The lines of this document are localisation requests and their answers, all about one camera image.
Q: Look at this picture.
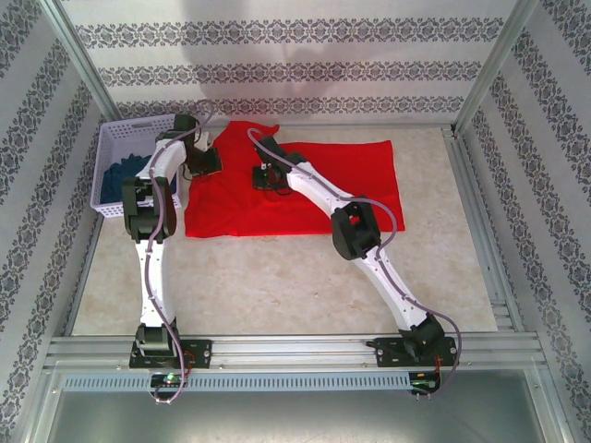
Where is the red t-shirt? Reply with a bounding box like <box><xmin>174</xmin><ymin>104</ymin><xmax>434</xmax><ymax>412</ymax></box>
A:
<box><xmin>184</xmin><ymin>120</ymin><xmax>406</xmax><ymax>240</ymax></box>

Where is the lavender perforated plastic basket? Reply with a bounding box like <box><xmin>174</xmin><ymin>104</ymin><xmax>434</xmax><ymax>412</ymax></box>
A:
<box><xmin>89</xmin><ymin>114</ymin><xmax>184</xmax><ymax>221</ymax></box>

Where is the dark blue cloth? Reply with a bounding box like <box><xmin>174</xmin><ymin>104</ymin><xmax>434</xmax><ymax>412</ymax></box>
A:
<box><xmin>100</xmin><ymin>154</ymin><xmax>181</xmax><ymax>204</ymax></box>

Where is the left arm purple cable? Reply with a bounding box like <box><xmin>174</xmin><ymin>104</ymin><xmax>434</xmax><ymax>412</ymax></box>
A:
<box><xmin>144</xmin><ymin>101</ymin><xmax>218</xmax><ymax>406</ymax></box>

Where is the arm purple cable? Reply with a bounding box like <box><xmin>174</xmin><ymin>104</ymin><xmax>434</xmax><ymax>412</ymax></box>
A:
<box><xmin>247</xmin><ymin>128</ymin><xmax>463</xmax><ymax>398</ymax></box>
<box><xmin>144</xmin><ymin>101</ymin><xmax>218</xmax><ymax>406</ymax></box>

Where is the aluminium frame post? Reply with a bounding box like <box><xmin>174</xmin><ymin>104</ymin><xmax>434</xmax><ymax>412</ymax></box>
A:
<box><xmin>39</xmin><ymin>0</ymin><xmax>122</xmax><ymax>122</ymax></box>
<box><xmin>452</xmin><ymin>0</ymin><xmax>540</xmax><ymax>136</ymax></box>

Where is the aluminium mounting rail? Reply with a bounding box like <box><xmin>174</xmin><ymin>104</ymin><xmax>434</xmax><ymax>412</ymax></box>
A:
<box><xmin>45</xmin><ymin>335</ymin><xmax>544</xmax><ymax>370</ymax></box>

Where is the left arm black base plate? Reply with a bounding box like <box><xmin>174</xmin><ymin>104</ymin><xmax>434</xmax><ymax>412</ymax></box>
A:
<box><xmin>128</xmin><ymin>339</ymin><xmax>213</xmax><ymax>370</ymax></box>

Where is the slotted grey cable duct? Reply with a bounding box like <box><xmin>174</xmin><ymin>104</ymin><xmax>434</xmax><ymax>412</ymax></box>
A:
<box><xmin>61</xmin><ymin>371</ymin><xmax>413</xmax><ymax>392</ymax></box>

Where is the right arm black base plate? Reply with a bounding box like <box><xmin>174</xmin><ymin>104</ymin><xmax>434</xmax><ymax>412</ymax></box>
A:
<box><xmin>374</xmin><ymin>336</ymin><xmax>457</xmax><ymax>369</ymax></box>

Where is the grooved aluminium side rail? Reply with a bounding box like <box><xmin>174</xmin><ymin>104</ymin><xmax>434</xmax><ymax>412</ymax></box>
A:
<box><xmin>441</xmin><ymin>124</ymin><xmax>527</xmax><ymax>333</ymax></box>

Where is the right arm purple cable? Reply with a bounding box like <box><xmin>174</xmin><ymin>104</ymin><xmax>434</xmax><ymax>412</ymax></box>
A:
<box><xmin>247</xmin><ymin>128</ymin><xmax>463</xmax><ymax>398</ymax></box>

